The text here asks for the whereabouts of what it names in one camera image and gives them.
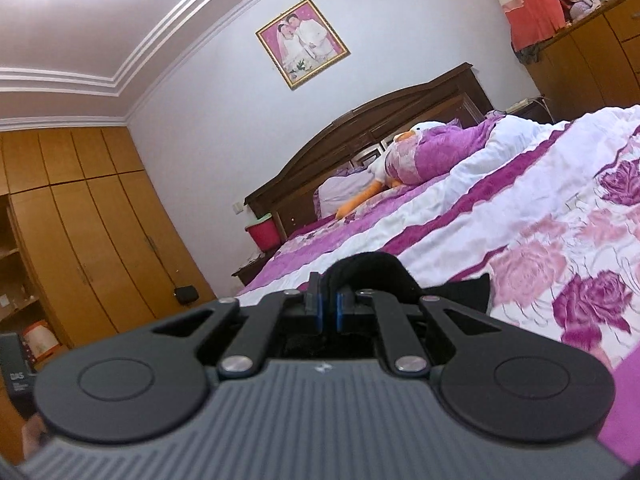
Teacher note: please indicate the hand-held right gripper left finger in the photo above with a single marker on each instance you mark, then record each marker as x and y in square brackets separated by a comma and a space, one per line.
[318, 305]

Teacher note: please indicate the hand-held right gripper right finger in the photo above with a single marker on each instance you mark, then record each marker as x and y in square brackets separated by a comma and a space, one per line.
[342, 310]

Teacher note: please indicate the black button cardigan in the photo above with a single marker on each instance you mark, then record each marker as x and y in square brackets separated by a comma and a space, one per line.
[380, 275]

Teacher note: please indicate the person's left hand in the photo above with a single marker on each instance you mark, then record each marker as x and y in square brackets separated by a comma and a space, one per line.
[35, 435]

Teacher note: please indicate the orange white box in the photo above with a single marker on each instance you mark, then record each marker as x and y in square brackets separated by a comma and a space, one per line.
[45, 340]

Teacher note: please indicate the dark wooden nightstand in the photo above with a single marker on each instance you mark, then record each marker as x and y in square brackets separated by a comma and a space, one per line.
[249, 270]

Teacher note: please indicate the pink bucket with green rim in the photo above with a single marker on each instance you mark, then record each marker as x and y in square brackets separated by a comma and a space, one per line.
[262, 232]

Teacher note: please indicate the lilac pillow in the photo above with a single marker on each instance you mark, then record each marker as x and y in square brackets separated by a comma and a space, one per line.
[340, 195]

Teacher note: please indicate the small black bag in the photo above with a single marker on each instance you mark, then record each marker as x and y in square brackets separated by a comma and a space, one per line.
[185, 294]

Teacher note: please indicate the dark wooden headboard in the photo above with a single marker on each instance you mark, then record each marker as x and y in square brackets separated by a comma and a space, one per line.
[325, 155]

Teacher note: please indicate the white duck plush toy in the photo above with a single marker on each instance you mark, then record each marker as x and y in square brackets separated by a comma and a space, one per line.
[385, 165]

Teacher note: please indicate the light wooden wardrobe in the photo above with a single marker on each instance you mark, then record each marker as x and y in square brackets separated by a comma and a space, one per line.
[100, 220]

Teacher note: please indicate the purple floral pillow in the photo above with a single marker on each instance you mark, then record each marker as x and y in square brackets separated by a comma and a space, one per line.
[450, 155]

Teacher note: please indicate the purple floral quilt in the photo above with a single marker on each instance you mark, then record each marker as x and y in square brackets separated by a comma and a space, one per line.
[525, 210]

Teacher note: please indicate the light wooden dresser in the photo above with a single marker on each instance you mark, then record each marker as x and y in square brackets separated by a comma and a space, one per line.
[590, 60]

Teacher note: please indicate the pink coral curtain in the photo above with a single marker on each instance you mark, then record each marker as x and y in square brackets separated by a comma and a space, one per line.
[530, 5]

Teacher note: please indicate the framed wall photo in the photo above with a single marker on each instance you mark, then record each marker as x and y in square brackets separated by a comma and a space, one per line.
[302, 42]

